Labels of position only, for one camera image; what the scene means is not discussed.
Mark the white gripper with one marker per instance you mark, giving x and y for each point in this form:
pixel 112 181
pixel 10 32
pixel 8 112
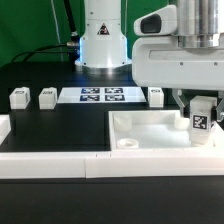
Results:
pixel 181 46

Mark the white square table top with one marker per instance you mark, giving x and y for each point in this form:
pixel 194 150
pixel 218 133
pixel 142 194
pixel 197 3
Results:
pixel 158 133

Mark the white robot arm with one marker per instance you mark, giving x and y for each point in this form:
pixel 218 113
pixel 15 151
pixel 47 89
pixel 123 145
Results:
pixel 103 46

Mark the white U-shaped obstacle fence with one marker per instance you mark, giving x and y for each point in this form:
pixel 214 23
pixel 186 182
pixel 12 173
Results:
pixel 102 164

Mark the white marker sheet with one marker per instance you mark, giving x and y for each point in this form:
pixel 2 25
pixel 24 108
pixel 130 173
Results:
pixel 72 95

